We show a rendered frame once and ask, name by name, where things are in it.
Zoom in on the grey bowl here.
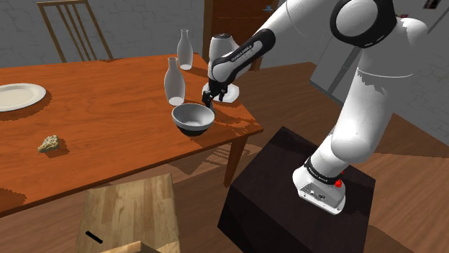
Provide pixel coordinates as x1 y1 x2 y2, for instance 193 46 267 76
171 102 216 137

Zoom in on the white bottle vase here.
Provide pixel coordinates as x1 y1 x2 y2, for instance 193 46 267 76
176 28 194 71
163 56 186 107

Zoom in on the brown wooden door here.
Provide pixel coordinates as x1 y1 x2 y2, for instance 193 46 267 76
202 0 281 72

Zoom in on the brown wooden table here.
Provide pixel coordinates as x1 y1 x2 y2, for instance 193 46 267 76
0 52 265 219

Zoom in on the grey refrigerator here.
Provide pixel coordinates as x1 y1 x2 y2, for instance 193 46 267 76
309 34 364 108

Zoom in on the dark robot stand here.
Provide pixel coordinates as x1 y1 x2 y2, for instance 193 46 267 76
217 126 376 253

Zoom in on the light wooden cabinet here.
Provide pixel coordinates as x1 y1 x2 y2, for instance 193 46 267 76
73 172 182 253

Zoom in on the wooden slat-back chair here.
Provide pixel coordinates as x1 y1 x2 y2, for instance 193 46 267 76
36 0 115 64

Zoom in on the beige rough lump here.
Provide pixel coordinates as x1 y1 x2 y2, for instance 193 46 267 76
37 134 60 154

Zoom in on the white plate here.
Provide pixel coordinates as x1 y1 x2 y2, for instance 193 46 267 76
0 82 47 114

